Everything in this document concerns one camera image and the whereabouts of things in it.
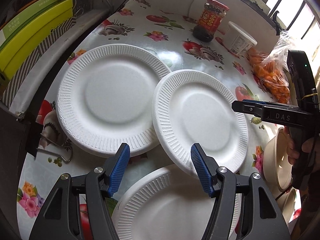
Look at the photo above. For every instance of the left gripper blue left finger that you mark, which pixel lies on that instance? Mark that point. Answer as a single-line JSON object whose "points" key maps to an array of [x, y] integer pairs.
{"points": [[116, 168]]}

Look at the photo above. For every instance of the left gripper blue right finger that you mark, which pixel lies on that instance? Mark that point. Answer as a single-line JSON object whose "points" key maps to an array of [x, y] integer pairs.
{"points": [[202, 166]]}

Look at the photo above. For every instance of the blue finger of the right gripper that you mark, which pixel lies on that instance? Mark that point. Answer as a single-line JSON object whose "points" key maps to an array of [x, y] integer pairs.
{"points": [[251, 102], [239, 107]]}

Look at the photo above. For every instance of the white foam plate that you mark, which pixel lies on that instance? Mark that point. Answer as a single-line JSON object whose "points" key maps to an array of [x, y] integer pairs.
{"points": [[105, 99], [189, 106], [165, 204]]}

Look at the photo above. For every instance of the right hand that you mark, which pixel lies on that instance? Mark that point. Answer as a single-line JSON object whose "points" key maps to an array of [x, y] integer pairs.
{"points": [[293, 153]]}

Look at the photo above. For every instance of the bag of orange fruit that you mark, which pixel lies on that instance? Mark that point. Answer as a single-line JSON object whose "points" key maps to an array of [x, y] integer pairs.
{"points": [[269, 69]]}

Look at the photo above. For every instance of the beige paper bowl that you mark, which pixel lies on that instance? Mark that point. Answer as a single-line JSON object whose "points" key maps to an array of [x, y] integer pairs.
{"points": [[286, 204], [276, 168]]}

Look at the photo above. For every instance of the white plastic tub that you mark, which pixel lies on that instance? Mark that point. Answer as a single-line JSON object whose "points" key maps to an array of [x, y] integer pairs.
{"points": [[237, 40]]}

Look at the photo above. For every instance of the metal binder clip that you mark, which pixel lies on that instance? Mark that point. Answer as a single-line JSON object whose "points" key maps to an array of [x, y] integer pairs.
{"points": [[64, 152]]}

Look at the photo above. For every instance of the window metal bars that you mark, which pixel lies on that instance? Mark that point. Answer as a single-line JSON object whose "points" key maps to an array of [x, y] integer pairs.
{"points": [[292, 15]]}

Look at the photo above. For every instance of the chili sauce jar red label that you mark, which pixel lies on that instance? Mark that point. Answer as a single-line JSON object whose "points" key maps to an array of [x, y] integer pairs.
{"points": [[213, 14]]}

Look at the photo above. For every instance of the striped black white box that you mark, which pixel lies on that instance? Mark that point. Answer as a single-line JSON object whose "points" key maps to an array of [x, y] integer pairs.
{"points": [[31, 60]]}

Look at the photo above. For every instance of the yellow-green box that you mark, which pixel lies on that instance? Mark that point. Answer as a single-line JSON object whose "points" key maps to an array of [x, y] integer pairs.
{"points": [[14, 53]]}

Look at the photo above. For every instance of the green and white box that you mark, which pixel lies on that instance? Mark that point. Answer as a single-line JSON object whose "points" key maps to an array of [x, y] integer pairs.
{"points": [[15, 24]]}

